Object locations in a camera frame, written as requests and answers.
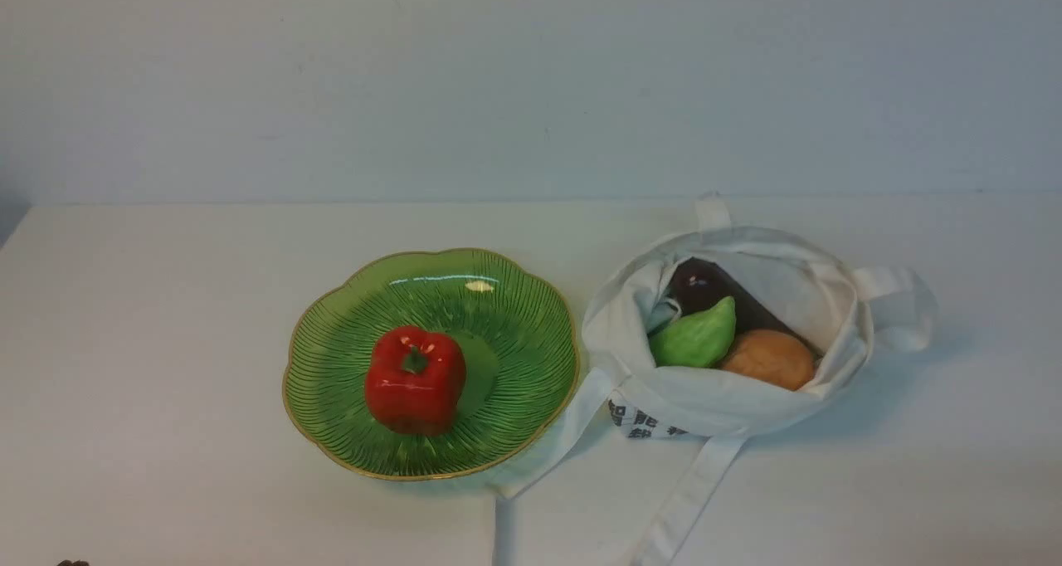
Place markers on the green chayote vegetable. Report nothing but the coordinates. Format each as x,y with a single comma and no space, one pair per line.
697,340

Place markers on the red bell pepper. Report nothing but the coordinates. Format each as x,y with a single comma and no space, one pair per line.
415,381

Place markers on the white cloth tote bag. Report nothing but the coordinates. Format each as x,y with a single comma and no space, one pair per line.
845,312

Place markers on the dark purple eggplant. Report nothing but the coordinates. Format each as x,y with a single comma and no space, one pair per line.
697,285

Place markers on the green glass plate gold rim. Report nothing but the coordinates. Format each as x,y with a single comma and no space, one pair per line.
514,329

